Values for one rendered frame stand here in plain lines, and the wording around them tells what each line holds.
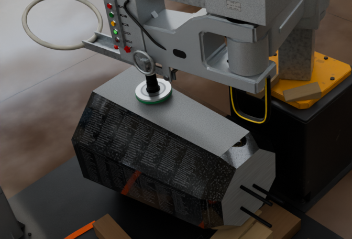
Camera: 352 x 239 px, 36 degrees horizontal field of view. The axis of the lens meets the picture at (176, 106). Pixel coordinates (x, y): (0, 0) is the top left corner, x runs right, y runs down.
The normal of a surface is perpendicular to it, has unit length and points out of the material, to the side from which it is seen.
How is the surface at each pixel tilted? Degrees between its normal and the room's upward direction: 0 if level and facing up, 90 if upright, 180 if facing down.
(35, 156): 0
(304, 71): 90
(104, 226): 0
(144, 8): 90
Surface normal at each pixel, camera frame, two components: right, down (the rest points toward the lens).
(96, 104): -0.56, -0.18
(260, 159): 0.70, 0.37
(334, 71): -0.12, -0.78
